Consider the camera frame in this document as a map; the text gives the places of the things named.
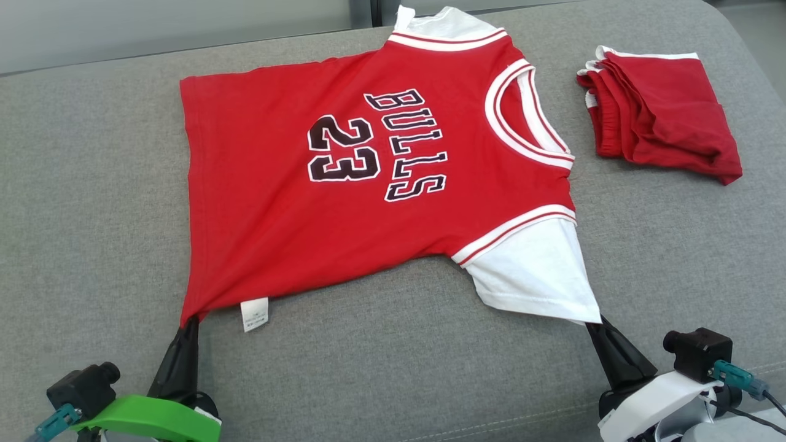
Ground cable with teal plug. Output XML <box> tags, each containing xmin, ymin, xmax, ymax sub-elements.
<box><xmin>28</xmin><ymin>403</ymin><xmax>82</xmax><ymax>442</ymax></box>
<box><xmin>712</xmin><ymin>360</ymin><xmax>786</xmax><ymax>424</ymax></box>

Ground red shorts with white stripe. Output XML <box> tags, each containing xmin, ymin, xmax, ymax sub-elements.
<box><xmin>576</xmin><ymin>45</ymin><xmax>744</xmax><ymax>186</ymax></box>

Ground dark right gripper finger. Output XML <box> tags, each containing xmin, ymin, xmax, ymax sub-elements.
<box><xmin>598</xmin><ymin>316</ymin><xmax>658</xmax><ymax>386</ymax></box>
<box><xmin>585</xmin><ymin>322</ymin><xmax>628</xmax><ymax>390</ymax></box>

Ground left cable with teal plug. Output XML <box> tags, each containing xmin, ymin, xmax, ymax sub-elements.
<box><xmin>28</xmin><ymin>403</ymin><xmax>82</xmax><ymax>442</ymax></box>

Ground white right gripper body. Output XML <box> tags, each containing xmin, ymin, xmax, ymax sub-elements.
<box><xmin>597</xmin><ymin>367</ymin><xmax>726</xmax><ymax>442</ymax></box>

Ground grey fabric sofa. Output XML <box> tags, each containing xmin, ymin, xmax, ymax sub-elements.
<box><xmin>0</xmin><ymin>0</ymin><xmax>786</xmax><ymax>442</ymax></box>

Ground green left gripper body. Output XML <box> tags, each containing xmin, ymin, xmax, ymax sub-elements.
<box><xmin>75</xmin><ymin>390</ymin><xmax>223</xmax><ymax>442</ymax></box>

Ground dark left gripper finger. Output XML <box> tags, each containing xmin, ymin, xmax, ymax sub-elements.
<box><xmin>147</xmin><ymin>325</ymin><xmax>189</xmax><ymax>400</ymax></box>
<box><xmin>177</xmin><ymin>316</ymin><xmax>201</xmax><ymax>403</ymax></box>

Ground right cable with teal plug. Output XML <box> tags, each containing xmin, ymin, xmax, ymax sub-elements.
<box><xmin>712</xmin><ymin>360</ymin><xmax>786</xmax><ymax>424</ymax></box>

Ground red jersey with white sleeves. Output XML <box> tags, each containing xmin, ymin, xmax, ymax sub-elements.
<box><xmin>179</xmin><ymin>5</ymin><xmax>602</xmax><ymax>334</ymax></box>

